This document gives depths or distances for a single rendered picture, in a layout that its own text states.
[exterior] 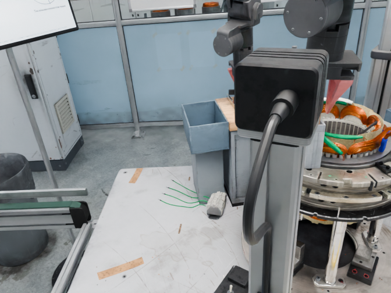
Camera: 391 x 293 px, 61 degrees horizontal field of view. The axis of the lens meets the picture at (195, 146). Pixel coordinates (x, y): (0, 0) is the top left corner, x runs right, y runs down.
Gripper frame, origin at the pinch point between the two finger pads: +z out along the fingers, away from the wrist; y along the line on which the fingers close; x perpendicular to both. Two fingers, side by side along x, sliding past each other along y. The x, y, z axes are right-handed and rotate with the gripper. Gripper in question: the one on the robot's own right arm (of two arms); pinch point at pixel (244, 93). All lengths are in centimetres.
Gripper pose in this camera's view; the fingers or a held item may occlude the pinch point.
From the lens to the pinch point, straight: 102.5
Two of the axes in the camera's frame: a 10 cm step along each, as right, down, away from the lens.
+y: 1.6, 5.2, -8.4
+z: 1.1, 8.4, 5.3
